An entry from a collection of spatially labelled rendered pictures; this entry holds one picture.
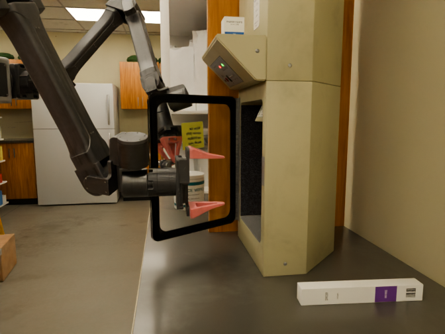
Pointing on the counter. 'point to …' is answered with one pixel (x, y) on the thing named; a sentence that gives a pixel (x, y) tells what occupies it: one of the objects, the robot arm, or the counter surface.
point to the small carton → (232, 25)
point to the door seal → (157, 162)
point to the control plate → (226, 71)
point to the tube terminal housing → (296, 132)
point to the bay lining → (250, 161)
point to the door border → (157, 144)
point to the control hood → (240, 57)
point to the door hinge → (238, 158)
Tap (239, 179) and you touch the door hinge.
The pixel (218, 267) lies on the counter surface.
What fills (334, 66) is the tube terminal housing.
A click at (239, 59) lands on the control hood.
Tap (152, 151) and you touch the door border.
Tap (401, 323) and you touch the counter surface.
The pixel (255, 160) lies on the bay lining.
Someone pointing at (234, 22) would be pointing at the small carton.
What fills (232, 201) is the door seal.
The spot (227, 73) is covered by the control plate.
